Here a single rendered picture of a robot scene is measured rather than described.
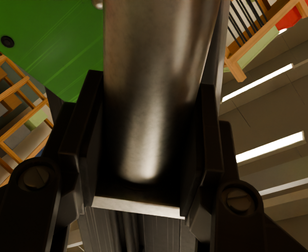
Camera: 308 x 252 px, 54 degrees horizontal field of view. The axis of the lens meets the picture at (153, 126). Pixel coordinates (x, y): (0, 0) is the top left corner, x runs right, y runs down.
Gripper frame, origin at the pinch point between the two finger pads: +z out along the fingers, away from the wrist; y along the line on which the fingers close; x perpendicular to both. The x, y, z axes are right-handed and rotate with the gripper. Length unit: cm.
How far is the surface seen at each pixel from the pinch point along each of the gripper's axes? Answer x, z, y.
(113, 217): -23.4, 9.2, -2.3
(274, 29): -132, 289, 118
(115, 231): -25.7, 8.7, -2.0
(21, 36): -4.7, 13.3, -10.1
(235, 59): -142, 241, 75
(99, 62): -6.0, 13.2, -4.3
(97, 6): -1.4, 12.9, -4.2
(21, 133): -440, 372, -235
